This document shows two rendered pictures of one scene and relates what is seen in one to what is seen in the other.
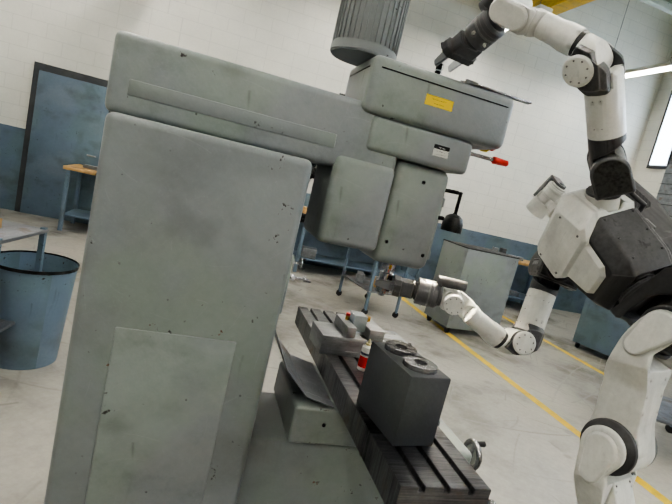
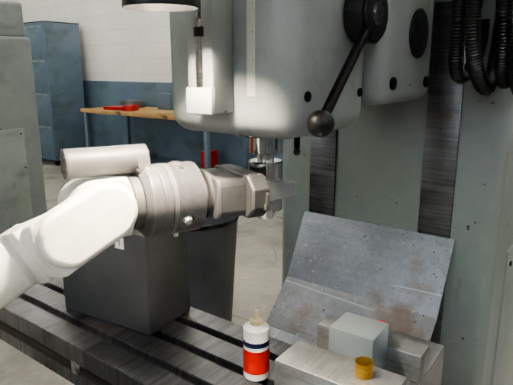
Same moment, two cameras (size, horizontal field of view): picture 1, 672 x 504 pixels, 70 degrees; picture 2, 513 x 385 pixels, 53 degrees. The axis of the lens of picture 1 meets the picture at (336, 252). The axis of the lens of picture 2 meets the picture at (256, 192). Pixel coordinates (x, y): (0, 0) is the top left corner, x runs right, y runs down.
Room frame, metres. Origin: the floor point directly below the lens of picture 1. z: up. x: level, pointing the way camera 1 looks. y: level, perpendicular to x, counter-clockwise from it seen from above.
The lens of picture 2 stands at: (2.12, -0.60, 1.39)
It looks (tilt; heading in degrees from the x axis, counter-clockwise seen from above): 14 degrees down; 144
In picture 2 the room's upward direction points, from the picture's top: straight up
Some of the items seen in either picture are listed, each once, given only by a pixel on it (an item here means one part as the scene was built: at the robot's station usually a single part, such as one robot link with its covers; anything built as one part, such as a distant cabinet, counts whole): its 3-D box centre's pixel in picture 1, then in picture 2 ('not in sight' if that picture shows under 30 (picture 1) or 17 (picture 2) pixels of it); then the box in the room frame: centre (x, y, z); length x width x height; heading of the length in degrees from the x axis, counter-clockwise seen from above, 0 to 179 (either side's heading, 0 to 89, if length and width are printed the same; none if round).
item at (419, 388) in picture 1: (401, 388); (124, 261); (1.22, -0.26, 1.03); 0.22 x 0.12 x 0.20; 24
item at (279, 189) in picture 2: not in sight; (277, 190); (1.60, -0.18, 1.23); 0.06 x 0.02 x 0.03; 85
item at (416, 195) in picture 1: (400, 213); (269, 4); (1.57, -0.18, 1.47); 0.21 x 0.19 x 0.32; 17
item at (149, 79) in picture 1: (263, 114); not in sight; (1.42, 0.30, 1.66); 0.80 x 0.23 x 0.20; 107
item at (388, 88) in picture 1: (424, 107); not in sight; (1.56, -0.17, 1.81); 0.47 x 0.26 x 0.16; 107
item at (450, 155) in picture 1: (406, 146); not in sight; (1.56, -0.14, 1.68); 0.34 x 0.24 x 0.10; 107
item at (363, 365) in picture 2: not in sight; (363, 367); (1.76, -0.18, 1.05); 0.02 x 0.02 x 0.02
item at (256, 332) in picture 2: (366, 354); (256, 342); (1.55, -0.18, 0.98); 0.04 x 0.04 x 0.11
